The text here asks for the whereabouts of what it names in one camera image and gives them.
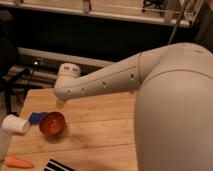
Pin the orange bowl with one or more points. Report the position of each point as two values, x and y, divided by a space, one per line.
52 123

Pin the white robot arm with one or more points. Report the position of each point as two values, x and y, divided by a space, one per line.
173 115

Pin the white cup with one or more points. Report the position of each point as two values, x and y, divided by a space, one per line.
15 124

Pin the black white striped object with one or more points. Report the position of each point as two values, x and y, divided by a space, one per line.
53 165

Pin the black office chair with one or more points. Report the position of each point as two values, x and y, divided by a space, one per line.
9 56

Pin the blue cup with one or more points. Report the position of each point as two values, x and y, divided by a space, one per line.
36 117

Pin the metal pole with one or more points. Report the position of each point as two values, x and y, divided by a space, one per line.
181 14

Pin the wooden shelf ledge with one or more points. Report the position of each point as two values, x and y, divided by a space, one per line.
127 10

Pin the orange carrot toy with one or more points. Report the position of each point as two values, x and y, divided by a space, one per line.
15 162

